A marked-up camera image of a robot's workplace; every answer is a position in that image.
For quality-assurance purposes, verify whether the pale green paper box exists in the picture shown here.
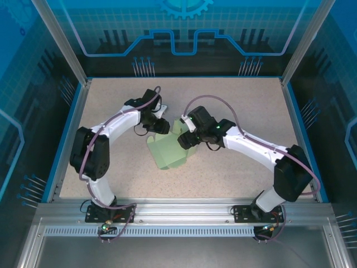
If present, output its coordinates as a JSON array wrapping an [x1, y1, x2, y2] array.
[[147, 118, 200, 170]]

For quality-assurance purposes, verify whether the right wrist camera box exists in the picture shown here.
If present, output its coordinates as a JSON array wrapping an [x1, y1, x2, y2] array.
[[180, 114, 197, 132]]

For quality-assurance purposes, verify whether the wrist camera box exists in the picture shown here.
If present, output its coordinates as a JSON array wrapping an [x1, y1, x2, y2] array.
[[180, 114, 197, 132], [155, 103, 168, 118]]

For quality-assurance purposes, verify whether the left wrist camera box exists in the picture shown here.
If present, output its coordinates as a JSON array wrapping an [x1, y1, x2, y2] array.
[[155, 103, 168, 118]]

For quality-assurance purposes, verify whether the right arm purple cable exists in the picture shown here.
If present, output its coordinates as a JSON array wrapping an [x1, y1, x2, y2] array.
[[182, 95, 321, 243]]

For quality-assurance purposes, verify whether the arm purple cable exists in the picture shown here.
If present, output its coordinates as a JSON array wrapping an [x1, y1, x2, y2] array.
[[182, 95, 321, 243], [79, 85, 163, 243]]

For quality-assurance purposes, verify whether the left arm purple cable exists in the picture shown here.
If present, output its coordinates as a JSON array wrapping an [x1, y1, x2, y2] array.
[[79, 85, 163, 243]]

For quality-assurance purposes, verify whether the aluminium side rail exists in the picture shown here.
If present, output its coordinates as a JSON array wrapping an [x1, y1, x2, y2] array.
[[280, 78, 319, 202], [46, 79, 93, 203]]

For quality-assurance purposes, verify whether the aluminium mounting rail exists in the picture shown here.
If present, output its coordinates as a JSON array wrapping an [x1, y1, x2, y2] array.
[[36, 199, 334, 224]]

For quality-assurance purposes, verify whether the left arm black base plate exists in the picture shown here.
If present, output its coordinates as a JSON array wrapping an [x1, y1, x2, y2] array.
[[85, 204, 137, 223]]

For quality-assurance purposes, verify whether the blue printed back wall panel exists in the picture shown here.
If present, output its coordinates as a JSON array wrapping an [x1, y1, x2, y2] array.
[[46, 0, 319, 78]]

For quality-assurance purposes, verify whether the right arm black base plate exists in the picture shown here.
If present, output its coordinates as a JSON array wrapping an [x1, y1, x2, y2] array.
[[233, 204, 285, 223]]

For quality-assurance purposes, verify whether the slotted grey cable duct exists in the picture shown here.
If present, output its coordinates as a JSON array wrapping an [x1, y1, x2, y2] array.
[[43, 225, 262, 238]]

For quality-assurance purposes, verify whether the aluminium frame post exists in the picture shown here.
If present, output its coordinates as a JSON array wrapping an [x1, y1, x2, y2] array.
[[280, 0, 337, 86], [30, 0, 93, 86]]

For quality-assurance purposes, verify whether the blue printed side wall panel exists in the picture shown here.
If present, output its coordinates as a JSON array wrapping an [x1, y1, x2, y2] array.
[[0, 0, 84, 268], [287, 0, 357, 268]]

